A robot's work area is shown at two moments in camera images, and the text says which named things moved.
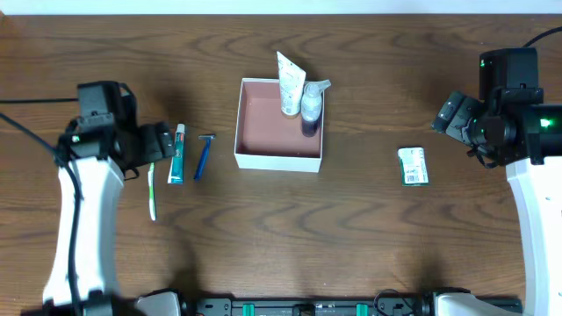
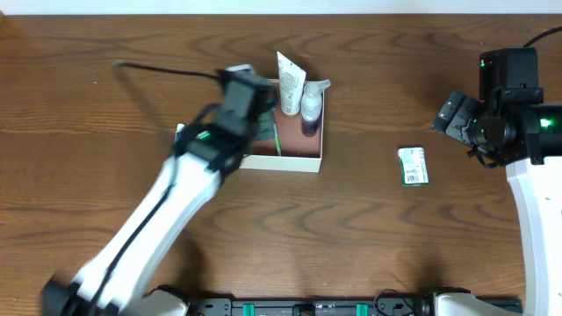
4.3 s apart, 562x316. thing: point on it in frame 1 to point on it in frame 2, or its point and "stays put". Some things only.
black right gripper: [450, 117] stays put
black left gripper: [162, 140] to [264, 121]
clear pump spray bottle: [312, 105] stays put
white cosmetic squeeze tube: [291, 82] stays put
